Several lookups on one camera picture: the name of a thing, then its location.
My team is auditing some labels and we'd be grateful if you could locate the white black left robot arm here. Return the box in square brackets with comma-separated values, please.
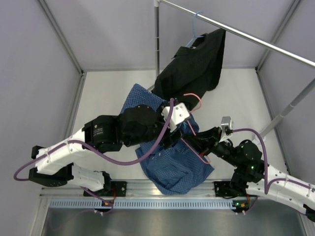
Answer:
[29, 103, 190, 196]

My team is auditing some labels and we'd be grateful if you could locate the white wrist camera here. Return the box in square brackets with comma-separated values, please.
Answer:
[168, 103, 190, 133]
[219, 116, 233, 142]

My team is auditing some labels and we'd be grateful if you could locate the silver left rack pole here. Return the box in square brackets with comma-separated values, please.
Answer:
[154, 0, 160, 77]

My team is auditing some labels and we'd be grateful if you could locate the silver right rack pole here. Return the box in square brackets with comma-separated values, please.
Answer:
[260, 79, 315, 137]

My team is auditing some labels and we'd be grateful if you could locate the pink wire hanger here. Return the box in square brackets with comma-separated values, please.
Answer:
[181, 92, 212, 165]

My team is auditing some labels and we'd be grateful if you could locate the blue wire hanger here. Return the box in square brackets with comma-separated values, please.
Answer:
[185, 11, 203, 48]

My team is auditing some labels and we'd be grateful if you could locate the silver rack pole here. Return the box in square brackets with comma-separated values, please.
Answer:
[260, 79, 315, 137]
[154, 0, 160, 77]

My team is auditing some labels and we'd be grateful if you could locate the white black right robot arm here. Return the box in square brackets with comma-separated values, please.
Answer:
[184, 127, 315, 221]

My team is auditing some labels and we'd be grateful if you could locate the black pinstriped shirt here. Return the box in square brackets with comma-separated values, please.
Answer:
[152, 29, 226, 110]

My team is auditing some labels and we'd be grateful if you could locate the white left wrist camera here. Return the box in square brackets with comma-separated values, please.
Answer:
[168, 103, 190, 133]

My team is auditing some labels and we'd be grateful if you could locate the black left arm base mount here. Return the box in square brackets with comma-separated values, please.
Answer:
[89, 181, 127, 197]

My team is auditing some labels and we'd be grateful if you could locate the silver clothes rack top bar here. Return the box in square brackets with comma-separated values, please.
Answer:
[158, 0, 315, 68]

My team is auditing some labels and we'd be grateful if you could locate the grey slotted cable duct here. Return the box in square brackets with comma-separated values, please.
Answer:
[49, 199, 248, 210]

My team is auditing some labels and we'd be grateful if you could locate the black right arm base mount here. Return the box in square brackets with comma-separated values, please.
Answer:
[214, 181, 244, 199]

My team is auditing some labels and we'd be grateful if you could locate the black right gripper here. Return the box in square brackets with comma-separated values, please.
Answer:
[183, 126, 241, 167]

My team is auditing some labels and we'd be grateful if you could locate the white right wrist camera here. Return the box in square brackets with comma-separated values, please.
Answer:
[219, 116, 233, 142]

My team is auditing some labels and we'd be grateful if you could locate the blue checked shirt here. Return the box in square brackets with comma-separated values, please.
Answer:
[121, 84, 214, 195]

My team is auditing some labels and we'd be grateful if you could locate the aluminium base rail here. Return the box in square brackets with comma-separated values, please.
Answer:
[39, 179, 308, 197]

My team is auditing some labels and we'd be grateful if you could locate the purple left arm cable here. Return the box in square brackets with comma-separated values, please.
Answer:
[13, 97, 176, 214]

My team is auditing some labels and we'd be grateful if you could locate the white left rack foot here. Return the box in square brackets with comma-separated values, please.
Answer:
[147, 85, 155, 91]

